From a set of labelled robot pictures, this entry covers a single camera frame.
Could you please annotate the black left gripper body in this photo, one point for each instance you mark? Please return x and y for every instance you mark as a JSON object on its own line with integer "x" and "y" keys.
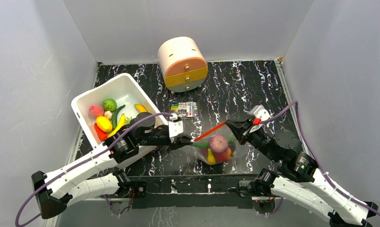
{"x": 158, "y": 138}

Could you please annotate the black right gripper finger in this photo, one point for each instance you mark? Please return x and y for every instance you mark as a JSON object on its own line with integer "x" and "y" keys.
{"x": 239, "y": 126}
{"x": 241, "y": 136}

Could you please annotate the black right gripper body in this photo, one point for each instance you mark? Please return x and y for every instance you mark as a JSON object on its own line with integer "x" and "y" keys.
{"x": 246, "y": 129}

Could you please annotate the clear orange-zip bag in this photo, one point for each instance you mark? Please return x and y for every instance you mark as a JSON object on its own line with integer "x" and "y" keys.
{"x": 220, "y": 129}

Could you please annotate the red fruit toy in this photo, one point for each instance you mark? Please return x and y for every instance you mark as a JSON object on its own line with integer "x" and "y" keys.
{"x": 223, "y": 156}

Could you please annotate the yellow banana toy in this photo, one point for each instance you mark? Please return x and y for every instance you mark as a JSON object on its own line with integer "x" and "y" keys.
{"x": 210, "y": 157}
{"x": 140, "y": 108}

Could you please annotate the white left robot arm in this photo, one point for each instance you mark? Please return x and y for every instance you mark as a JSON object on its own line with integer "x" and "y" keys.
{"x": 56, "y": 190}

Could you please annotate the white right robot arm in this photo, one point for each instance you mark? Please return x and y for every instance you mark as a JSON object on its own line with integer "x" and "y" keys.
{"x": 300, "y": 179}

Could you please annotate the pack of coloured markers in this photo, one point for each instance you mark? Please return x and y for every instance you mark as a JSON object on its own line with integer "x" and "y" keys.
{"x": 187, "y": 110}

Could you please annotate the dark green cucumber toy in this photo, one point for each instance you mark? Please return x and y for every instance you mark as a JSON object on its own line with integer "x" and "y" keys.
{"x": 114, "y": 119}

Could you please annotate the white garlic bulb toy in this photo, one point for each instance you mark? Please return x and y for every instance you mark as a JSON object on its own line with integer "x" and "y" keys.
{"x": 108, "y": 115}

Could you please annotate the yellow lemon toy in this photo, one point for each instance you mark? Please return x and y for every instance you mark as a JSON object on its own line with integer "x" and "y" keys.
{"x": 104, "y": 124}

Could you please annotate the pink peach toy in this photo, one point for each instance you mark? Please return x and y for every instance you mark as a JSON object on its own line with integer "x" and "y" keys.
{"x": 95, "y": 111}

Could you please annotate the round pastel drawer cabinet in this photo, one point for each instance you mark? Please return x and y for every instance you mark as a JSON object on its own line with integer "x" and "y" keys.
{"x": 182, "y": 65}

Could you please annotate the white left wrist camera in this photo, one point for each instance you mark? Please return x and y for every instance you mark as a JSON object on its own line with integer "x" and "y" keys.
{"x": 175, "y": 127}

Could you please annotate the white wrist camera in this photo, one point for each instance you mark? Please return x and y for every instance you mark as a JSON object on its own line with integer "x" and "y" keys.
{"x": 175, "y": 127}
{"x": 258, "y": 115}

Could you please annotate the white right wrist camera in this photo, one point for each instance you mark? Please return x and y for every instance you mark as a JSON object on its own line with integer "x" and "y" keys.
{"x": 258, "y": 115}

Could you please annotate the black base frame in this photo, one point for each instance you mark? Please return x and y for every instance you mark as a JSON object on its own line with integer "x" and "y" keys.
{"x": 194, "y": 191}

